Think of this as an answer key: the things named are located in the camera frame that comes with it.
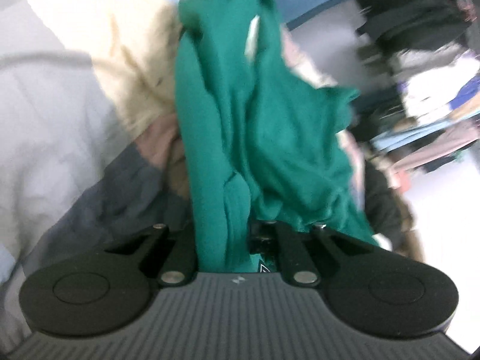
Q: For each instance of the white puffer jacket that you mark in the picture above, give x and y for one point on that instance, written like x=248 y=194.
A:
x=432 y=95

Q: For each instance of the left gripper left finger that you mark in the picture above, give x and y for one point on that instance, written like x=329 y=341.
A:
x=171 y=260

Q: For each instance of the patchwork quilt bedding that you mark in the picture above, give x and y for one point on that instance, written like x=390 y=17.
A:
x=91 y=147

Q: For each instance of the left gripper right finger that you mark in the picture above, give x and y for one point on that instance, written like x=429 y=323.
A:
x=298 y=257

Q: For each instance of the pink hanging trousers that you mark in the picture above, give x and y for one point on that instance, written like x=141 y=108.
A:
x=453 y=139

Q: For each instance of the black coat on bed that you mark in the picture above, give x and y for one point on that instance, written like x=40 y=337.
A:
x=389 y=216

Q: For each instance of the light blue hanging garment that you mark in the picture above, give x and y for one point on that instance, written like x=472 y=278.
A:
x=391 y=141

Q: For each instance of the green sweatshirt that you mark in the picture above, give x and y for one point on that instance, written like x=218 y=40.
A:
x=260 y=142

